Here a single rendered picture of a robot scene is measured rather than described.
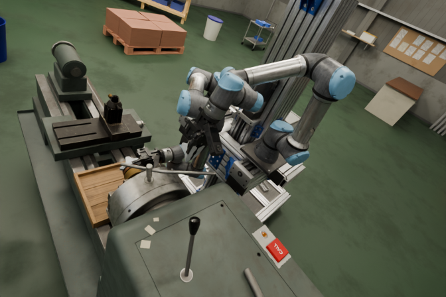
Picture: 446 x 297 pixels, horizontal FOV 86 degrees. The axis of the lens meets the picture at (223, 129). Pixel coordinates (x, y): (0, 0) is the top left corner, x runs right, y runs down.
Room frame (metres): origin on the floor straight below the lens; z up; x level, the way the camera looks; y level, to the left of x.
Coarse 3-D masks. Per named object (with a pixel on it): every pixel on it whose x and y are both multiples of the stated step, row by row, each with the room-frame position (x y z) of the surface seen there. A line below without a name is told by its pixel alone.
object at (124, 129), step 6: (102, 114) 1.04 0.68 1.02; (102, 120) 1.01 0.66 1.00; (108, 126) 0.97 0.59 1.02; (114, 126) 0.99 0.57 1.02; (120, 126) 1.01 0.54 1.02; (126, 126) 1.03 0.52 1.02; (108, 132) 0.96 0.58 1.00; (114, 132) 0.95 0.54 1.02; (120, 132) 0.97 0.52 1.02; (126, 132) 0.99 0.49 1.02; (114, 138) 0.94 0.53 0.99; (120, 138) 0.97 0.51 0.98; (126, 138) 0.99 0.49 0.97
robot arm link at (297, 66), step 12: (288, 60) 1.03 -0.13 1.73; (300, 60) 1.04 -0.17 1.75; (312, 60) 1.05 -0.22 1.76; (240, 72) 0.89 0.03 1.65; (252, 72) 0.91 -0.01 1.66; (264, 72) 0.93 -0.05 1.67; (276, 72) 0.96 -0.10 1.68; (288, 72) 0.99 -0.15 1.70; (300, 72) 1.03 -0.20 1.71; (252, 84) 0.90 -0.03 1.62
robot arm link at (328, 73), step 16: (320, 64) 1.02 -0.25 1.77; (336, 64) 1.00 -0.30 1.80; (320, 80) 0.99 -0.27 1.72; (336, 80) 0.94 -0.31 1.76; (352, 80) 0.98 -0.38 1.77; (320, 96) 0.97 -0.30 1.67; (336, 96) 0.94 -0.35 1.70; (304, 112) 1.02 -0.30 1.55; (320, 112) 0.98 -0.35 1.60; (304, 128) 1.00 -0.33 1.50; (288, 144) 1.01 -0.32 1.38; (304, 144) 1.01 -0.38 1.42; (288, 160) 0.98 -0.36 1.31; (304, 160) 1.03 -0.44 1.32
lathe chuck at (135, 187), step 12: (156, 168) 0.65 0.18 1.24; (132, 180) 0.56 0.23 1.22; (144, 180) 0.58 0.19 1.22; (156, 180) 0.59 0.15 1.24; (168, 180) 0.62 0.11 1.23; (180, 180) 0.67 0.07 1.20; (120, 192) 0.52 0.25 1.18; (132, 192) 0.52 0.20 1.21; (144, 192) 0.53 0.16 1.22; (120, 204) 0.49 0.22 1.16; (108, 216) 0.49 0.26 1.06
